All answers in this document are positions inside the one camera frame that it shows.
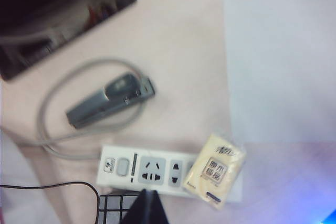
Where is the large white paper sheet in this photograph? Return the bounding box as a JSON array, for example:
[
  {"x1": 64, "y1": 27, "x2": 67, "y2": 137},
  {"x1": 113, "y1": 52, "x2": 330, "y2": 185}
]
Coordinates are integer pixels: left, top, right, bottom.
[{"x1": 199, "y1": 0, "x2": 336, "y2": 146}]

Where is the thin black cable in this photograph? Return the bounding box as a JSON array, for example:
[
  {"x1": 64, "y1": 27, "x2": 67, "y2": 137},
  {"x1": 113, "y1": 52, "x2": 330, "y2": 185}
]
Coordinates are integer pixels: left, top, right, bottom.
[{"x1": 0, "y1": 181, "x2": 100, "y2": 224}]

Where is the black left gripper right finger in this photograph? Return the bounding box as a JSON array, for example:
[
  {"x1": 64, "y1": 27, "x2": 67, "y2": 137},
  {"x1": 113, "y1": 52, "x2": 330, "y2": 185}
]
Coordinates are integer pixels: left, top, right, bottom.
[{"x1": 149, "y1": 190, "x2": 169, "y2": 224}]

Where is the dark grey handheld device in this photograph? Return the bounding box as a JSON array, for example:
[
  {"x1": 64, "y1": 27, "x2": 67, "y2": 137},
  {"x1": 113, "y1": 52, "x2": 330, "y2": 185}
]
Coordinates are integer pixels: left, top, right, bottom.
[{"x1": 65, "y1": 72, "x2": 156, "y2": 130}]

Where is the black rectangular tray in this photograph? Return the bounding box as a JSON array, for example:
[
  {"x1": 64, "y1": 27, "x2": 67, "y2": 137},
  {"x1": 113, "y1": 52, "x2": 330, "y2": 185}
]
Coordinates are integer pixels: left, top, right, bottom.
[{"x1": 0, "y1": 0, "x2": 138, "y2": 81}]

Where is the yellow tissue packet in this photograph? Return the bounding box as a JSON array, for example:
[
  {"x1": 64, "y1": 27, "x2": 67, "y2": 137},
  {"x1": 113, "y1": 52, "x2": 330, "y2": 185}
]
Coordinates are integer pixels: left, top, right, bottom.
[{"x1": 182, "y1": 132, "x2": 247, "y2": 211}]

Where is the silver mirror puzzle cube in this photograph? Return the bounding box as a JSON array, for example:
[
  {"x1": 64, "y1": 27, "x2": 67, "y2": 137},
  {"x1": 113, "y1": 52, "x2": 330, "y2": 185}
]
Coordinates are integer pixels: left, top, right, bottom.
[{"x1": 96, "y1": 194, "x2": 148, "y2": 224}]

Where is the white power strip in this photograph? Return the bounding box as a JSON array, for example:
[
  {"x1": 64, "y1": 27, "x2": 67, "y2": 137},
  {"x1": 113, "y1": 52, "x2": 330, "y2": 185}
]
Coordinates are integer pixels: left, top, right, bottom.
[{"x1": 96, "y1": 144, "x2": 244, "y2": 203}]

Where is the grey power strip cable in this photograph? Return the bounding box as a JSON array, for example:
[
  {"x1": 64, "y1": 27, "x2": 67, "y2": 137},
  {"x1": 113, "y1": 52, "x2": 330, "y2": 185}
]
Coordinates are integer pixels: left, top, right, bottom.
[{"x1": 0, "y1": 56, "x2": 149, "y2": 161}]

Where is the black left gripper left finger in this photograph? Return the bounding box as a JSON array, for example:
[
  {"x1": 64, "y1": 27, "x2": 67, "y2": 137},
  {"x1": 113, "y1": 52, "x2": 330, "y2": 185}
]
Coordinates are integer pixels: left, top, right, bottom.
[{"x1": 122, "y1": 188, "x2": 149, "y2": 224}]

